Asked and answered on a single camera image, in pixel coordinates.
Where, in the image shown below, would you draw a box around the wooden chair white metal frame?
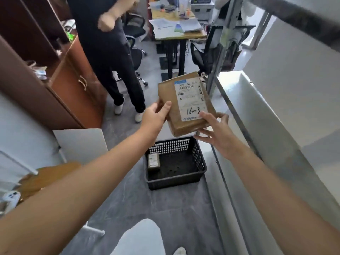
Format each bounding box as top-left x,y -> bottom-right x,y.
0,151 -> 106,238

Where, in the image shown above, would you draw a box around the person's white trousers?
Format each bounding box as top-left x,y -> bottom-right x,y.
110,219 -> 166,255

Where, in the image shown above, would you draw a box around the person's right hand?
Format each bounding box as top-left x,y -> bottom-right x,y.
193,111 -> 249,161

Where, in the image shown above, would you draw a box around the parcel with handwritten label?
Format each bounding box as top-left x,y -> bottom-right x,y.
158,71 -> 218,138

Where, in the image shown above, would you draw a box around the grey desktop printer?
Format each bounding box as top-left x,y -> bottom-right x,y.
191,0 -> 215,21

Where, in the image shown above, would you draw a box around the light wooden desk black legs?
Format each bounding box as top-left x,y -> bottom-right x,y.
148,5 -> 208,80

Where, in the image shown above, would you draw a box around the person's left hand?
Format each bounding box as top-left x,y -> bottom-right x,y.
139,100 -> 172,142

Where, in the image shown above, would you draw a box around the scattered white documents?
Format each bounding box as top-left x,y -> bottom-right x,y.
148,18 -> 204,40

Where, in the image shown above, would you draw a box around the black plastic basket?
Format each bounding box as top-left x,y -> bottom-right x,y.
144,136 -> 208,191

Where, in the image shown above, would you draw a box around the white handheld controller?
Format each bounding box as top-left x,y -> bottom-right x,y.
0,190 -> 22,214

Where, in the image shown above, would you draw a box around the labelled cardboard parcel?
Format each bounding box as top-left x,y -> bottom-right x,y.
147,152 -> 161,172

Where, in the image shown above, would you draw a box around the black office chair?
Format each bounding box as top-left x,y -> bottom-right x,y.
190,25 -> 257,76
123,12 -> 147,38
125,35 -> 149,86

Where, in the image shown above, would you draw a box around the grey metal shelf rack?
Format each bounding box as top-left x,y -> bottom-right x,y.
204,0 -> 340,255

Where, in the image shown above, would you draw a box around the white flat board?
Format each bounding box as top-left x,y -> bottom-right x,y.
52,128 -> 109,165

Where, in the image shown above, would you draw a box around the brown wooden cabinet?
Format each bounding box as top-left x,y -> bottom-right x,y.
0,0 -> 107,130

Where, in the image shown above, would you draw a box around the person's left forearm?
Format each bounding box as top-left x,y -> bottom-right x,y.
0,130 -> 157,255

